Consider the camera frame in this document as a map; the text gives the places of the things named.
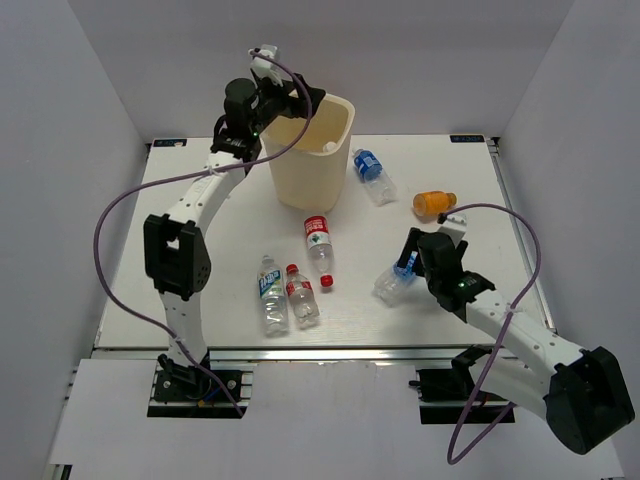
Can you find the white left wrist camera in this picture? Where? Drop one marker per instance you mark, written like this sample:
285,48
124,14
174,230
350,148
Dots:
262,65

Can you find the green white label bottle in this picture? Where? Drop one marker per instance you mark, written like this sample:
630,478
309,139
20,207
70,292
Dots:
273,298

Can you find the large red label bottle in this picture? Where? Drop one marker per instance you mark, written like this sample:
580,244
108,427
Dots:
320,249

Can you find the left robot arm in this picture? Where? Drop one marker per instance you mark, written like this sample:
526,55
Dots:
175,255

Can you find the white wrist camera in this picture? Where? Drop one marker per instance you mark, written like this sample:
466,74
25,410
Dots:
453,225
262,65

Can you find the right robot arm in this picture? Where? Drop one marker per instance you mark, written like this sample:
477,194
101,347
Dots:
581,394

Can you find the small red cap bottle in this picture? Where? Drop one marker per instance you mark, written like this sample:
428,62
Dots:
301,297

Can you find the orange juice bottle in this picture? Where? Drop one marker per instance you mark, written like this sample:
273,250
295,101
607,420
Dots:
433,203

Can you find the beige plastic bin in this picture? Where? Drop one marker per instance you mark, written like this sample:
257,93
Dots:
305,177

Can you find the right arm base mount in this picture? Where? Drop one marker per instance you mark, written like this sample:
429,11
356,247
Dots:
443,392

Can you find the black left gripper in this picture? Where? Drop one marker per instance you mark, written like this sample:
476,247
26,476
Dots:
292,106

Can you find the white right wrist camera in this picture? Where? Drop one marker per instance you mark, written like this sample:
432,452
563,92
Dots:
453,225

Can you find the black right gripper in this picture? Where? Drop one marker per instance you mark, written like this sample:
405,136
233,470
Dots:
411,245

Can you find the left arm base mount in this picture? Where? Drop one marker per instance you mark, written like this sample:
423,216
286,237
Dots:
187,392

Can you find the crushed blue label bottle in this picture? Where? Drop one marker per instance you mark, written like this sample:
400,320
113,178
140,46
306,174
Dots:
391,285

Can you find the blue label bottle by bin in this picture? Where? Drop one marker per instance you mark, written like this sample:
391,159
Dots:
373,176

